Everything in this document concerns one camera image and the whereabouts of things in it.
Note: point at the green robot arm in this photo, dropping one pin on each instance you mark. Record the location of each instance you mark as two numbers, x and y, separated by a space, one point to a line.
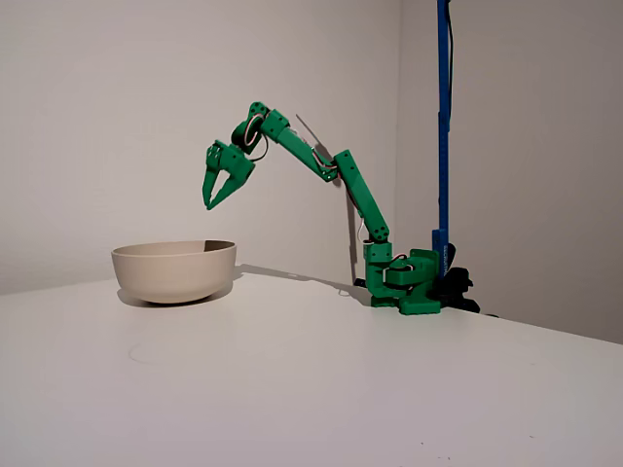
360 190

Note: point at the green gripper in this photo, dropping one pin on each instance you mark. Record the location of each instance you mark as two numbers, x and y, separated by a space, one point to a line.
233 165

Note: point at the beige bowl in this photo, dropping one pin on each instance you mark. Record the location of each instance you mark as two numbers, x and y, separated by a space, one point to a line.
172 272

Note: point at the black table clamp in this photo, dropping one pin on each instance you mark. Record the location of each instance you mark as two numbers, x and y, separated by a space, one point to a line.
460 287

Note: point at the blue upright pole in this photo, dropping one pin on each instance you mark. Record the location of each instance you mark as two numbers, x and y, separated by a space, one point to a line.
444 146

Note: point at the small black clamp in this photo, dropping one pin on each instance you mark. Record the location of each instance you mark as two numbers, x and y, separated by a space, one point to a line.
361 282

